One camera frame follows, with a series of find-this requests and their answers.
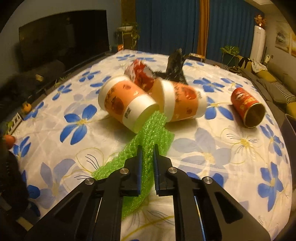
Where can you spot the flower decoration on conditioner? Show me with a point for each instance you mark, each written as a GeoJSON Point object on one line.
{"type": "Point", "coordinates": [260, 20]}

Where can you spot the grey sofa cushion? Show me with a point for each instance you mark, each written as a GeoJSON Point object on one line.
{"type": "Point", "coordinates": [276, 96]}

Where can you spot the small grey landscape painting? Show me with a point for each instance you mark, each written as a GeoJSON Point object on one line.
{"type": "Point", "coordinates": [285, 38]}

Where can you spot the orange curtain strip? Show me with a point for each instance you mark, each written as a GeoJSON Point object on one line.
{"type": "Point", "coordinates": [204, 12]}

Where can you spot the plant on stand by tv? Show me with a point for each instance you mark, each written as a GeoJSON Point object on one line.
{"type": "Point", "coordinates": [128, 35]}

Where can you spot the white blue floral tablecloth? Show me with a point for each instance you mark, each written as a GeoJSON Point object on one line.
{"type": "Point", "coordinates": [68, 137]}

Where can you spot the black plastic bag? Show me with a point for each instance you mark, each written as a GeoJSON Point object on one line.
{"type": "Point", "coordinates": [174, 70]}

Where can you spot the grey sectional sofa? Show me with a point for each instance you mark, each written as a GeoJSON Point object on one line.
{"type": "Point", "coordinates": [278, 110]}

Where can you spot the black white patterned cushion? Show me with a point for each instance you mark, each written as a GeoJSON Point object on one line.
{"type": "Point", "coordinates": [286, 93]}

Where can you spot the red white plastic wrapper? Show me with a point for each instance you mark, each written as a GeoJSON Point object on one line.
{"type": "Point", "coordinates": [141, 75]}

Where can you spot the orange speaker on cabinet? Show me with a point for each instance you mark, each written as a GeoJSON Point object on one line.
{"type": "Point", "coordinates": [120, 47]}

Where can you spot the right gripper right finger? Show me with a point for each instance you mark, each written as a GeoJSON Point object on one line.
{"type": "Point", "coordinates": [203, 210]}

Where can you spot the dark grey trash bin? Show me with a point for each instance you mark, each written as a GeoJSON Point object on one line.
{"type": "Point", "coordinates": [289, 135]}

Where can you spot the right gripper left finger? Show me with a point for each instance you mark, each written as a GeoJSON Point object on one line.
{"type": "Point", "coordinates": [93, 210]}

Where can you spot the orange fruit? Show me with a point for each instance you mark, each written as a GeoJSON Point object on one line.
{"type": "Point", "coordinates": [9, 141]}

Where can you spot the red chip can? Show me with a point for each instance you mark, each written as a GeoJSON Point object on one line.
{"type": "Point", "coordinates": [248, 107]}

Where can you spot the large black television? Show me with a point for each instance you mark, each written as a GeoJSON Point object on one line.
{"type": "Point", "coordinates": [71, 37]}

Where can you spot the potted plant near sofa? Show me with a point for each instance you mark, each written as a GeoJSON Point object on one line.
{"type": "Point", "coordinates": [230, 56]}

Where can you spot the orange white paper cup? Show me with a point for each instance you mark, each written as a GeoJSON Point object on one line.
{"type": "Point", "coordinates": [126, 102]}

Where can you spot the blue curtains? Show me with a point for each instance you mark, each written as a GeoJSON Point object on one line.
{"type": "Point", "coordinates": [168, 25]}

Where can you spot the small box on coffee table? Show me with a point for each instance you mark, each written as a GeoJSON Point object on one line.
{"type": "Point", "coordinates": [197, 57]}

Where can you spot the green bubble wrap strip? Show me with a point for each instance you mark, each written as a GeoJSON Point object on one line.
{"type": "Point", "coordinates": [152, 133]}

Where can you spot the dark tv cabinet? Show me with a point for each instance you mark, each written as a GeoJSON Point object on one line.
{"type": "Point", "coordinates": [29, 86]}

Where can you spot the white standing air conditioner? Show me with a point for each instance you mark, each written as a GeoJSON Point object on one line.
{"type": "Point", "coordinates": [258, 43]}

